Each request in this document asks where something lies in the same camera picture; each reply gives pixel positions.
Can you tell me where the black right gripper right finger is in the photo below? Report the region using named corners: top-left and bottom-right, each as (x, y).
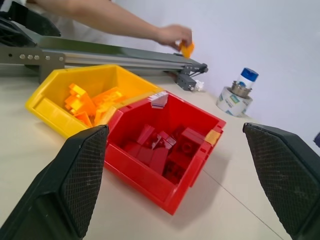
top-left (242, 122), bottom-right (320, 240)

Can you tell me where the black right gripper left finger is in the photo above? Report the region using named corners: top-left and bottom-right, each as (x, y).
top-left (0, 124), bottom-right (110, 240)

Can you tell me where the grey conveyor belt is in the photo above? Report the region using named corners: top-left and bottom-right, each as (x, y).
top-left (0, 34), bottom-right (209, 92)

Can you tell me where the person's bare hand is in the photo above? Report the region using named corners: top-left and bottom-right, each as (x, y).
top-left (156, 24), bottom-right (194, 50)

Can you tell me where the small orange building block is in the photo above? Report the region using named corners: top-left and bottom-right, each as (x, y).
top-left (73, 111), bottom-right (93, 128)

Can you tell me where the orange tape patch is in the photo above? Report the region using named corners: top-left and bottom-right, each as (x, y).
top-left (205, 129), bottom-right (222, 147)

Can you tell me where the red plastic bin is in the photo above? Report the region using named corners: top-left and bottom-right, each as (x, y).
top-left (103, 91), bottom-right (227, 216)

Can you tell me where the yellow-orange building block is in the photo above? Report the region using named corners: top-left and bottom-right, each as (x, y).
top-left (93, 104), bottom-right (118, 126)

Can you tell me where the white label tape roll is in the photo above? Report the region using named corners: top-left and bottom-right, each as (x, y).
top-left (215, 86), bottom-right (254, 118)

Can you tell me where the stepped orange building block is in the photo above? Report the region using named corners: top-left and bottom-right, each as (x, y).
top-left (64, 83), bottom-right (97, 116)

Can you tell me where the round metal weight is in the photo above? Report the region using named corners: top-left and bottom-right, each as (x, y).
top-left (230, 80), bottom-right (253, 97)

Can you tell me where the square red studded brick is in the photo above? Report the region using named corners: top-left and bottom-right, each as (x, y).
top-left (174, 127), bottom-right (206, 159)

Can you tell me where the white bottle blue cap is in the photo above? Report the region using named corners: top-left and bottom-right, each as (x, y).
top-left (236, 67), bottom-right (260, 88)

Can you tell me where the wide orange building block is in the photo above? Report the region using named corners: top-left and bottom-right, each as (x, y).
top-left (91, 87), bottom-right (126, 111)

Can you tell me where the flat red building block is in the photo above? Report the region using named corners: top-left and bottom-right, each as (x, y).
top-left (136, 124), bottom-right (156, 146)

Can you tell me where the yellow plastic bin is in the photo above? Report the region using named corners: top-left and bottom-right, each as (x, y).
top-left (24, 64), bottom-right (165, 139)

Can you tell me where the sloped red building block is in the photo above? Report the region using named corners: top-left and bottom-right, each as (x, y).
top-left (146, 146), bottom-right (169, 174)

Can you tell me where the dark red studded brick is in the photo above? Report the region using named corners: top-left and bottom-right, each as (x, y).
top-left (162, 159), bottom-right (188, 185)

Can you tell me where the red block with white marks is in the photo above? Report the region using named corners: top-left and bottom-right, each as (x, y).
top-left (156, 130), bottom-right (177, 149)

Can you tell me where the crumpled white paper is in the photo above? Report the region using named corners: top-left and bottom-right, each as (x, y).
top-left (193, 79), bottom-right (206, 92)

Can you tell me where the clear tape strip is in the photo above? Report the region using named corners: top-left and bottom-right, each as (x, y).
top-left (147, 90), bottom-right (169, 110)

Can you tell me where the person's white shirt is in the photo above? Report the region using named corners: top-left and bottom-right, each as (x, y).
top-left (0, 0), bottom-right (161, 52)

